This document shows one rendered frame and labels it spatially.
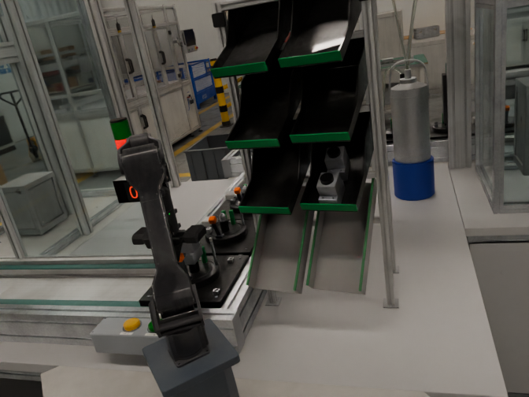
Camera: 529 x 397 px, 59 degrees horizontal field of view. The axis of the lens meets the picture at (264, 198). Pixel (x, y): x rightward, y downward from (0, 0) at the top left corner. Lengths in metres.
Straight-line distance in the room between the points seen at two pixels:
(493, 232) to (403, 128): 0.49
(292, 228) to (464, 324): 0.47
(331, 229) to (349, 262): 0.10
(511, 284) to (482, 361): 0.70
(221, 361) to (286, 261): 0.38
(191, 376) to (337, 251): 0.48
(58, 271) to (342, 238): 1.00
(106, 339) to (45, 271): 0.59
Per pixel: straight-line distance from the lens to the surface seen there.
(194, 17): 12.62
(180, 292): 0.86
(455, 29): 2.11
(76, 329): 1.41
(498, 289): 1.81
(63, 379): 1.35
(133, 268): 1.56
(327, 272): 1.14
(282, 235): 1.19
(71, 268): 1.71
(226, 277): 1.30
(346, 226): 1.16
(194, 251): 1.28
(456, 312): 1.28
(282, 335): 1.23
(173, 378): 0.88
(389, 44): 8.34
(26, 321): 1.52
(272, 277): 1.17
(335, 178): 1.03
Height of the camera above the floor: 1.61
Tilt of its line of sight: 21 degrees down
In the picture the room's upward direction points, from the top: 10 degrees counter-clockwise
